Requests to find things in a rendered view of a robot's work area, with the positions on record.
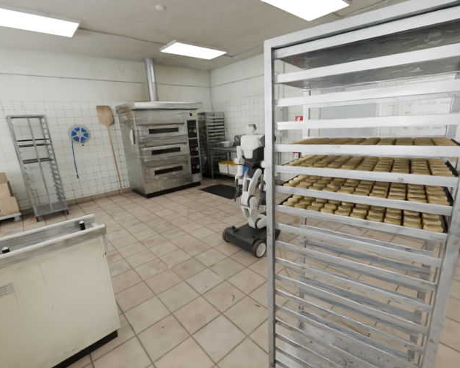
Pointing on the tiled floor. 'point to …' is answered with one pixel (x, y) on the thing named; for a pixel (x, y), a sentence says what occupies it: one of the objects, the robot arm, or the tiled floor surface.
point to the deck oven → (161, 146)
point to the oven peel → (104, 115)
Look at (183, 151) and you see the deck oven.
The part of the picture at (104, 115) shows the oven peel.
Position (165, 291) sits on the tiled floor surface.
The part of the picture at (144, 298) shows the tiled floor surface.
